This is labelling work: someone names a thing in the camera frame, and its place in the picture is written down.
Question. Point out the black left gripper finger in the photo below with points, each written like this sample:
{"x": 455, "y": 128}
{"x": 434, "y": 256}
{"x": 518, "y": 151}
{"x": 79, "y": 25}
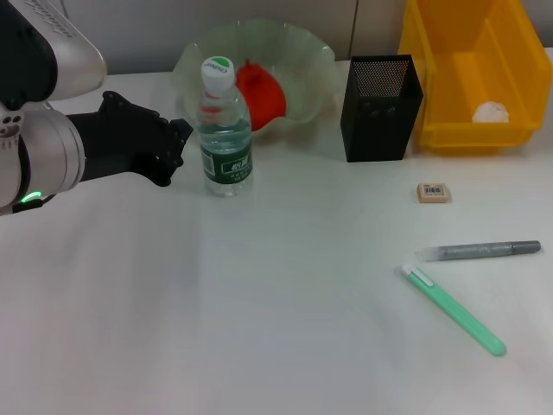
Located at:
{"x": 182, "y": 132}
{"x": 175, "y": 166}

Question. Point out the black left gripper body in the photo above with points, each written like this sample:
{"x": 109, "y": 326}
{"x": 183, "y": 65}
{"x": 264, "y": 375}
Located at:
{"x": 121, "y": 138}

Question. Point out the clear plastic water bottle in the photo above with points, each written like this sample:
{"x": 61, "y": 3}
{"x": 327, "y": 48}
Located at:
{"x": 226, "y": 142}

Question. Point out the orange fruit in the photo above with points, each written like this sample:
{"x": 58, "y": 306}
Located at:
{"x": 268, "y": 99}

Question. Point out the small beige eraser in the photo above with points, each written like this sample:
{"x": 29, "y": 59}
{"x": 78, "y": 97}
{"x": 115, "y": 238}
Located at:
{"x": 435, "y": 193}

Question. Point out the white paper ball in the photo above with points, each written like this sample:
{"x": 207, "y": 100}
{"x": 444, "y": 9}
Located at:
{"x": 491, "y": 113}

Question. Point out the mint green pen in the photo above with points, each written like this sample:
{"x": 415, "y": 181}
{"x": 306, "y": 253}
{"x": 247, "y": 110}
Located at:
{"x": 453, "y": 309}

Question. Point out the green glass fruit bowl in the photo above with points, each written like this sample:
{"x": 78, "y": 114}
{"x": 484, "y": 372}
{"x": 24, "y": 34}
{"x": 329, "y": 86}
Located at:
{"x": 302, "y": 69}

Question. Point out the black mesh pen holder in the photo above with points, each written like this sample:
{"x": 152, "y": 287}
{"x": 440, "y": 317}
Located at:
{"x": 376, "y": 125}

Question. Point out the silver marker pen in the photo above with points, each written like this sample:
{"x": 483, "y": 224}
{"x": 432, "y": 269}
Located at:
{"x": 479, "y": 250}

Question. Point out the yellow plastic storage bin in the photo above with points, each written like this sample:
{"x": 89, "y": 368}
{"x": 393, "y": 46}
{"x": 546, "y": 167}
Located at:
{"x": 458, "y": 78}

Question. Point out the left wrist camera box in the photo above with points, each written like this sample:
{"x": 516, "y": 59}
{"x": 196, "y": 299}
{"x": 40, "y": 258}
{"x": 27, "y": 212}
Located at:
{"x": 47, "y": 56}

